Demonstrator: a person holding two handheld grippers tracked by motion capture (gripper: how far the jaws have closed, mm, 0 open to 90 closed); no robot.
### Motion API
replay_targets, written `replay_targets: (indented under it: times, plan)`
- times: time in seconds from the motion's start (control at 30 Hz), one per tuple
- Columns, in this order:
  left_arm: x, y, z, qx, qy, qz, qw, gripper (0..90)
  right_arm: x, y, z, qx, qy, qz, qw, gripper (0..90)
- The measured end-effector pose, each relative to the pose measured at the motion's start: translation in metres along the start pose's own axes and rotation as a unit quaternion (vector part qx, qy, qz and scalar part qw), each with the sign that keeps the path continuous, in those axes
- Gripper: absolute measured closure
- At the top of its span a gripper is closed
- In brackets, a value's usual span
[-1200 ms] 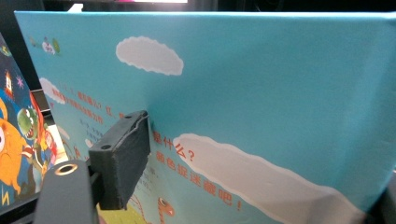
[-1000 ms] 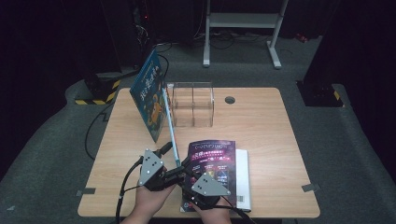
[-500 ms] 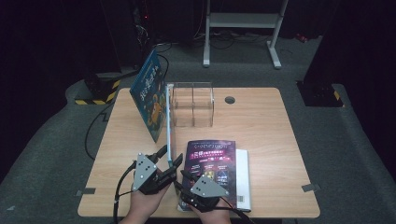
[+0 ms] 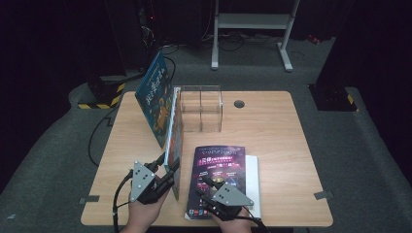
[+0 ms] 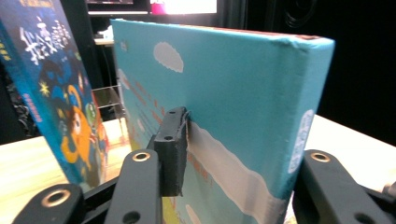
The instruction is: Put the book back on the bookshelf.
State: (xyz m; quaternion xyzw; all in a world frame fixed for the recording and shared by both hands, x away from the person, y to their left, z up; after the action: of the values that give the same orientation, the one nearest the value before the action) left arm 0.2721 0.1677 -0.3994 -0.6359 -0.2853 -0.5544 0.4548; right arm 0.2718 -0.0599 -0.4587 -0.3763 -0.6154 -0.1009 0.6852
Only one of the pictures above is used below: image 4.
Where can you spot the person's left hand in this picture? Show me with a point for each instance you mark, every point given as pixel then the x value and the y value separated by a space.
pixel 144 218

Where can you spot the small red object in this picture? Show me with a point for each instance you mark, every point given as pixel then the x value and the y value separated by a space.
pixel 313 39

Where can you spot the white metal stand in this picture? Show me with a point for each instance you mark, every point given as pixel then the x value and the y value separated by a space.
pixel 252 21

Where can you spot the person's right hand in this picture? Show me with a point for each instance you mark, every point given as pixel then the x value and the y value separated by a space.
pixel 231 227

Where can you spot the white paperback book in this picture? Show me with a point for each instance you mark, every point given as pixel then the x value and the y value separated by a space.
pixel 252 181

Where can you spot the dark blue monster picture book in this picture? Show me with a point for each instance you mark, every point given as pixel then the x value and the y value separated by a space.
pixel 155 100

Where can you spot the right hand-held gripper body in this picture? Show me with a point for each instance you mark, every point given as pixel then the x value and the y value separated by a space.
pixel 230 200

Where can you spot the light blue hardcover picture book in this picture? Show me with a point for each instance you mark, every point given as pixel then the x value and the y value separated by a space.
pixel 176 136

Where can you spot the grey tape piece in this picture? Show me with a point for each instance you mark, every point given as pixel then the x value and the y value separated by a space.
pixel 89 199
pixel 324 195
pixel 11 216

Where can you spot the clear acrylic book rack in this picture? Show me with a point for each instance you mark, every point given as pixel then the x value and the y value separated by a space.
pixel 202 110

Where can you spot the dark equipment rack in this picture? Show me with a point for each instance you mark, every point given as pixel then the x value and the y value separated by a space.
pixel 147 32

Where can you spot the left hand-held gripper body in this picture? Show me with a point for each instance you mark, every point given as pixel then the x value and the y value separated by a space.
pixel 142 184

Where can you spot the round table grommet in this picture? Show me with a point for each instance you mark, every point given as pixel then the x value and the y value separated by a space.
pixel 239 104

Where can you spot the black yellow striped base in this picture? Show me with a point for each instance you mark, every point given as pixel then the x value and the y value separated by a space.
pixel 103 93
pixel 333 98

